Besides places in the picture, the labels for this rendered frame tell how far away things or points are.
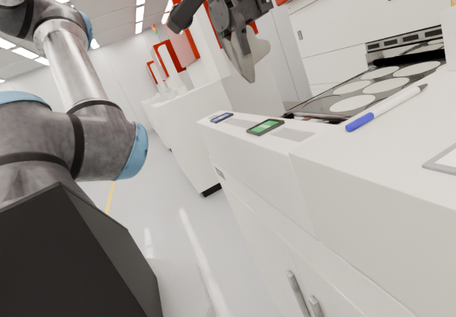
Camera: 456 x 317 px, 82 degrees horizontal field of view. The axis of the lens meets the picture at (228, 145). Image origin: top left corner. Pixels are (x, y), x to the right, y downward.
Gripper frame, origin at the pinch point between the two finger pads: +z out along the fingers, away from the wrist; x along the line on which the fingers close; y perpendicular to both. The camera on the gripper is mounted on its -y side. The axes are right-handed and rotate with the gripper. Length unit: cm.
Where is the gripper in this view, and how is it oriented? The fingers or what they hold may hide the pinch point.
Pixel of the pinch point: (246, 77)
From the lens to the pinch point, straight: 48.1
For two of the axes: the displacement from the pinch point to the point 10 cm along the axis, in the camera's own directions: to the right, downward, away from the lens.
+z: 3.7, 8.8, 2.9
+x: -3.5, -1.5, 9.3
